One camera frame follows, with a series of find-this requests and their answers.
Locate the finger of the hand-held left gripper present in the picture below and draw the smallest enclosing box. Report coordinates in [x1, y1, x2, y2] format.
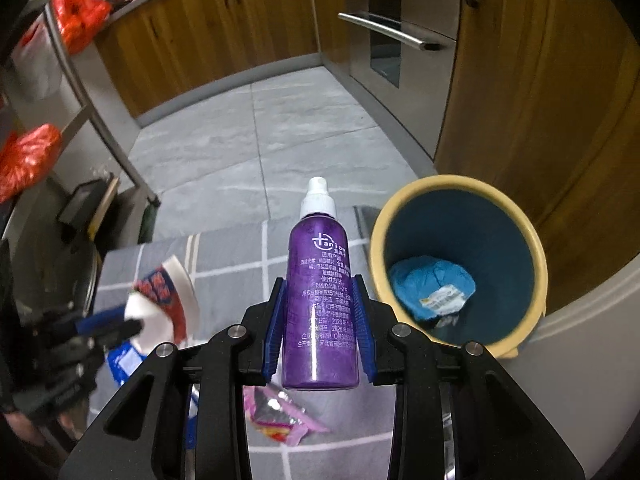
[75, 308, 128, 338]
[92, 317, 143, 348]

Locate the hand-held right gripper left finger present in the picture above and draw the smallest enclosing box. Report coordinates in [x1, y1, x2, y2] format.
[59, 276, 290, 480]

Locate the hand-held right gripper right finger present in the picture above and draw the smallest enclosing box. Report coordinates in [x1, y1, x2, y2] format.
[349, 274, 586, 480]

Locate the blue wet wipe packet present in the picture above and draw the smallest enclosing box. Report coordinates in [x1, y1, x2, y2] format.
[105, 340, 151, 386]

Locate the purple spray bottle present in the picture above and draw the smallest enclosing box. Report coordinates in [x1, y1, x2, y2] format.
[281, 176, 362, 391]

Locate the blue plastic bag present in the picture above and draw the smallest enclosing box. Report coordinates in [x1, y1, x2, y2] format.
[390, 256, 476, 323]

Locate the pink snack wrapper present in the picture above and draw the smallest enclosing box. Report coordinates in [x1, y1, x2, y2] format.
[245, 382, 331, 446]

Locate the yellow rimmed teal trash bin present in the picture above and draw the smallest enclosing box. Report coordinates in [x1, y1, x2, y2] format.
[370, 175, 550, 360]

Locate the grey checked mat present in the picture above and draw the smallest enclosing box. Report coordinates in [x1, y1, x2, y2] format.
[87, 205, 451, 480]

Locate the black box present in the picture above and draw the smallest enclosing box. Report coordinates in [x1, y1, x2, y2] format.
[56, 180, 108, 226]

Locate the large orange plastic bag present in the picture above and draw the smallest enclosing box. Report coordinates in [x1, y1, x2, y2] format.
[0, 124, 63, 203]

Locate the stainless steel shelf rack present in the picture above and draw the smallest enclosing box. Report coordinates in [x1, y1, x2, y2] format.
[0, 0, 161, 241]

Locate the large wooden cabinet door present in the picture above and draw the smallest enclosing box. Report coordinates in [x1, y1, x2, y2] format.
[435, 0, 631, 256]

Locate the wide wooden base cabinet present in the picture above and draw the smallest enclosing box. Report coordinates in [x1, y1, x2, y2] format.
[95, 0, 321, 118]

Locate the small orange plastic bag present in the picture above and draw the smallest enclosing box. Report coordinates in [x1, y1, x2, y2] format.
[52, 0, 113, 56]

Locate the narrow wooden cabinet door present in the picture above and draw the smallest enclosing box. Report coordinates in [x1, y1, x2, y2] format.
[317, 0, 351, 68]

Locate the stainless steel built-in oven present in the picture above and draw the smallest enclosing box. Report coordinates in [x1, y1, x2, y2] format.
[332, 0, 461, 106]

